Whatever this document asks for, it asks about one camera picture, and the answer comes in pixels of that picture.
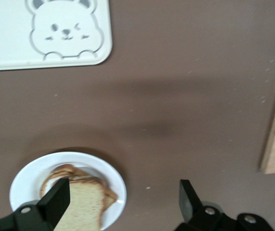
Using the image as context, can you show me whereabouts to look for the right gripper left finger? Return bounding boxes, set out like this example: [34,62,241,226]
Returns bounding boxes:
[0,177,71,231]

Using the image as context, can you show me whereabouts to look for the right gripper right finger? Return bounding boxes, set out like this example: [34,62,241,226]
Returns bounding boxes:
[175,179,273,231]

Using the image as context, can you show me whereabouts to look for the light wholegrain bread slice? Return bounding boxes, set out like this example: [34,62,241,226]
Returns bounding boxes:
[54,181,105,231]

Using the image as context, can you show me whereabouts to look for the brown crusted bread slice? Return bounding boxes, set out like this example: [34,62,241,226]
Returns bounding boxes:
[40,164,118,210]

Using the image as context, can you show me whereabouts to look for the white round plate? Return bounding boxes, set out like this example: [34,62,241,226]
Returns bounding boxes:
[9,151,128,231]

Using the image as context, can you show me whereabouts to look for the cream bear print tray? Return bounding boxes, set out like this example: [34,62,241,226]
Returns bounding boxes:
[0,0,113,72]

